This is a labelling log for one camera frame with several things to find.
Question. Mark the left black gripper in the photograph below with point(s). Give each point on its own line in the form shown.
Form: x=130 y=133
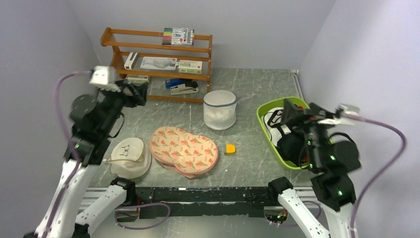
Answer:
x=141 y=90

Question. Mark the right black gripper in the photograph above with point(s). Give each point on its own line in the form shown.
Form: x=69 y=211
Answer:
x=292 y=112

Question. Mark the black lace bra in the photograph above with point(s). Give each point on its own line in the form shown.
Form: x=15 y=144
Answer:
x=291 y=147

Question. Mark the floral mesh laundry bag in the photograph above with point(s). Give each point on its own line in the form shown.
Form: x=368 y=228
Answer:
x=187 y=154

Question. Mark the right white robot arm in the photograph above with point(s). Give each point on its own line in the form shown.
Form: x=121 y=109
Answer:
x=331 y=162

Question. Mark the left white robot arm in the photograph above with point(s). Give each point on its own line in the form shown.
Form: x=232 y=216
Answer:
x=88 y=140

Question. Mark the white bra in basket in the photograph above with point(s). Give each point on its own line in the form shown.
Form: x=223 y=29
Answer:
x=272 y=125

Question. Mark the round white mesh bag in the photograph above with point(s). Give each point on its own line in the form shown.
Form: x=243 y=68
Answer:
x=219 y=109

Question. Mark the small white box lower shelf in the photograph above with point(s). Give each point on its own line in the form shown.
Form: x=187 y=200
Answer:
x=137 y=79

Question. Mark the green plastic basket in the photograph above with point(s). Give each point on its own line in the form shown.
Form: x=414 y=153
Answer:
x=264 y=108

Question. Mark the clear plastic packet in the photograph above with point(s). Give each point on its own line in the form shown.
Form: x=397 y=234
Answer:
x=158 y=63

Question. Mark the blue stapler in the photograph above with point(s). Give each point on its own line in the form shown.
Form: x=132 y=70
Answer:
x=176 y=81

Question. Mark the white black tool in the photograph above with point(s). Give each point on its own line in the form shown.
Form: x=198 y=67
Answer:
x=131 y=61

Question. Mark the wooden shelf rack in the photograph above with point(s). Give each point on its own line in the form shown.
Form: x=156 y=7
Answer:
x=149 y=44

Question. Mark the grey black stapler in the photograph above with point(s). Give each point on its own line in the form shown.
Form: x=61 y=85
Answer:
x=186 y=88

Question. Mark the green white box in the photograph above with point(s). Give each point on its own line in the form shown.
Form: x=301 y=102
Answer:
x=190 y=67

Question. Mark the colour marker pen pack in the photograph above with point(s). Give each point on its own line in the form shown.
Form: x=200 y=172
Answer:
x=178 y=36

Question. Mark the small orange block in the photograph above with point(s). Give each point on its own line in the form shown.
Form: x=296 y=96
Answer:
x=230 y=149

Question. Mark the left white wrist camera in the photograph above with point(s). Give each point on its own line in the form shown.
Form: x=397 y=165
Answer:
x=105 y=78

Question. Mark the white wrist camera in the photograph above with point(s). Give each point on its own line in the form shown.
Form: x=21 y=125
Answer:
x=105 y=78
x=338 y=117

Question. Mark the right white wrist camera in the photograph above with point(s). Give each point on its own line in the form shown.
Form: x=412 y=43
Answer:
x=338 y=117

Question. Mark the aluminium frame rail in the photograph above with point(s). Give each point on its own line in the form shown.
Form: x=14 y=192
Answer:
x=255 y=194

